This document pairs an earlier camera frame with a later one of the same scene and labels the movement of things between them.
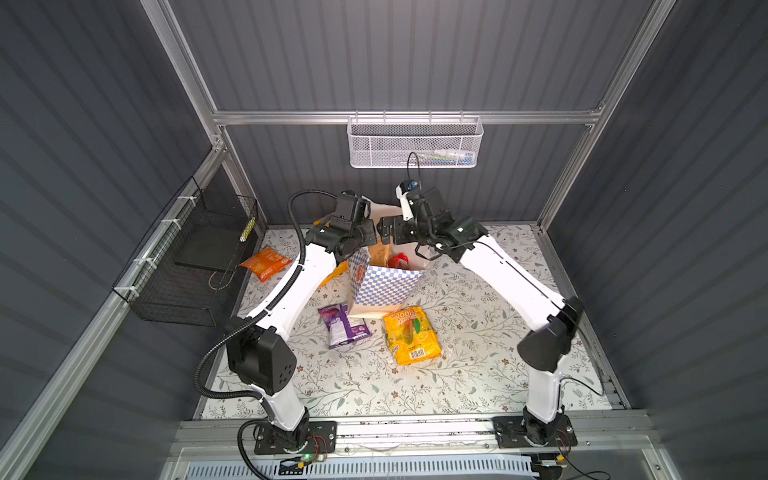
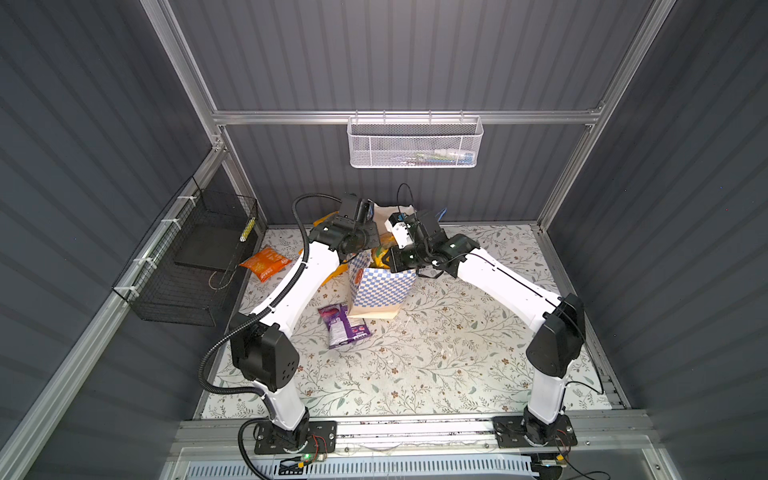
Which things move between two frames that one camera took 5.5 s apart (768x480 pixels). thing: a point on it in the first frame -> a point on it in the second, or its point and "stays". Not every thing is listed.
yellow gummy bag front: (410, 335) -> (387, 241)
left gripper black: (368, 237) stays
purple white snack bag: (340, 327) stays
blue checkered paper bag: (378, 291) stays
